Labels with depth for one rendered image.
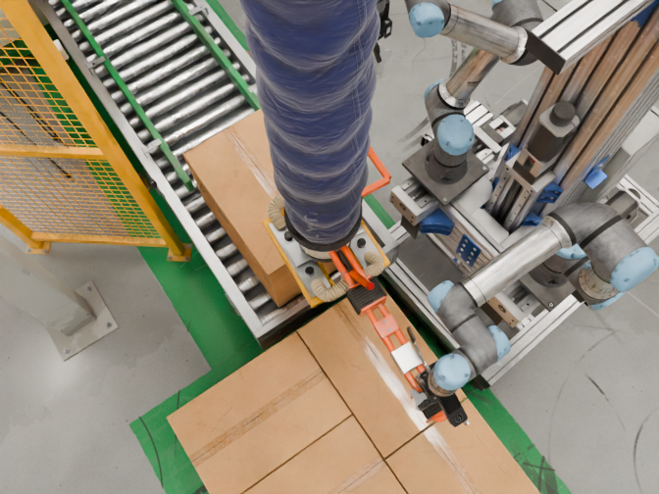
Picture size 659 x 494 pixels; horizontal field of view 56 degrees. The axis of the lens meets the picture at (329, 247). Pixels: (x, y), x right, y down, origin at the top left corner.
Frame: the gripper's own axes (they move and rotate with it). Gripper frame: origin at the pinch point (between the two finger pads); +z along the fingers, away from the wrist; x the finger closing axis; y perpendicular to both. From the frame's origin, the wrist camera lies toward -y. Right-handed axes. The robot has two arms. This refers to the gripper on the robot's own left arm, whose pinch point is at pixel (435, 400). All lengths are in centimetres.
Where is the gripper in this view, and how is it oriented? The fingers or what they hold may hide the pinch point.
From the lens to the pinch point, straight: 175.8
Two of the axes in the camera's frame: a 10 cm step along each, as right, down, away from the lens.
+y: -5.0, -8.0, 3.3
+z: 0.1, 3.7, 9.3
